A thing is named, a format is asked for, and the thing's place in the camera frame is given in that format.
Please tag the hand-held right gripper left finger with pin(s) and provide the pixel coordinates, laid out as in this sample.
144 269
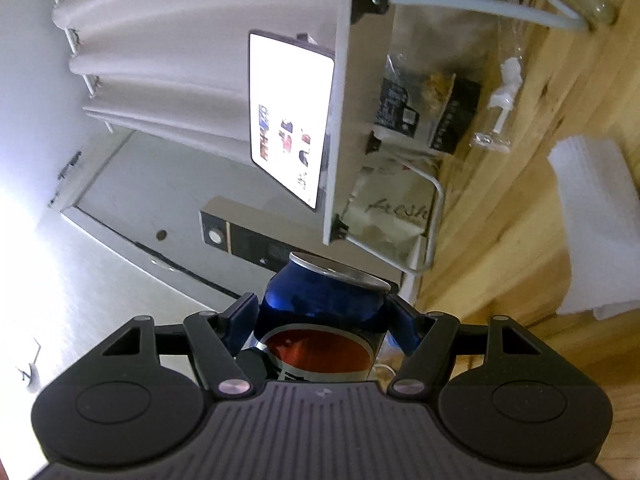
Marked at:
245 320

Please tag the clear plastic packet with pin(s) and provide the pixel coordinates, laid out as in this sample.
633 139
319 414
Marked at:
507 80

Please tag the white heater black grille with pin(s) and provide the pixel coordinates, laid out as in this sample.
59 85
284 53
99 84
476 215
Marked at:
240 245

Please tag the white folding lap desk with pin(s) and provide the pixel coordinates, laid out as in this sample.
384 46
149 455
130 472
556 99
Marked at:
345 110

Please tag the tablet with lit screen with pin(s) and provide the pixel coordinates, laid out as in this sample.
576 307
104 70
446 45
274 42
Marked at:
290 100

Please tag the white folded paper towel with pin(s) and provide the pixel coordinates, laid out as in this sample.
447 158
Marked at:
600 220

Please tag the grey door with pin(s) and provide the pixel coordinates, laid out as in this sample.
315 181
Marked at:
125 200

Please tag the blue soda can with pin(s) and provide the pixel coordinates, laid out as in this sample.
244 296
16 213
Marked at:
320 335

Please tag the white paper bread bag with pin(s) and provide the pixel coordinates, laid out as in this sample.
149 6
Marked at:
385 220

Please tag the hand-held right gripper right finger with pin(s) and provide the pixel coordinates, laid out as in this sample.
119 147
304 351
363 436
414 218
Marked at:
405 325

